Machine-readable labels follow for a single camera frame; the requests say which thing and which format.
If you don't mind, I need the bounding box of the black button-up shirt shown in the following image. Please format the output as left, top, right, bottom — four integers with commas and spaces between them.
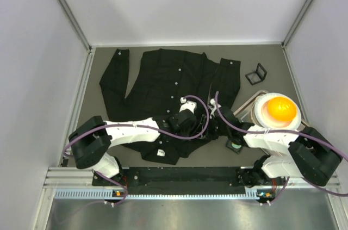
100, 49, 241, 158

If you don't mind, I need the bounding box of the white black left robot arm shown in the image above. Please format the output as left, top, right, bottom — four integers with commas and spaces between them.
68, 109, 209, 178

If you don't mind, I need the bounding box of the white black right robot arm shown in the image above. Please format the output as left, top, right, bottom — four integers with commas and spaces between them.
210, 106, 343, 187

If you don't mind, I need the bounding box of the black display box near tray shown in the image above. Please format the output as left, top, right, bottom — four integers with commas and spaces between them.
225, 139, 244, 154

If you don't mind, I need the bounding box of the stainless steel tray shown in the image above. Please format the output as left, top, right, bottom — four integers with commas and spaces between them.
233, 89, 313, 138

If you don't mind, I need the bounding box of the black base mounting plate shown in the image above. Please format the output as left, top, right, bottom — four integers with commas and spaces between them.
91, 166, 275, 194

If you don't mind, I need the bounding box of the white bowl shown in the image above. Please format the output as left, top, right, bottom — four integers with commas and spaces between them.
255, 96, 301, 130

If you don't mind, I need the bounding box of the yellow bowl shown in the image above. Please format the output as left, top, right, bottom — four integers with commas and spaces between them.
267, 96, 297, 122

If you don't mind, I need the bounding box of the open black display box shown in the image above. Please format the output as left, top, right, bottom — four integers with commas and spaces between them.
245, 63, 268, 85

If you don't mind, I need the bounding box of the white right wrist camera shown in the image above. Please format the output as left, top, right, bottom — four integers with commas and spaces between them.
208, 98, 221, 118

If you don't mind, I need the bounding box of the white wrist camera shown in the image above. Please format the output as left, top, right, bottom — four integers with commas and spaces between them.
179, 97, 197, 114
208, 98, 221, 118

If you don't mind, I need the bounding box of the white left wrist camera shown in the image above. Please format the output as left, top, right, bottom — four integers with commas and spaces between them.
179, 97, 197, 114

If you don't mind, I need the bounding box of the aluminium frame rail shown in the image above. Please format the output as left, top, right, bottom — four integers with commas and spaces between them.
43, 166, 341, 200

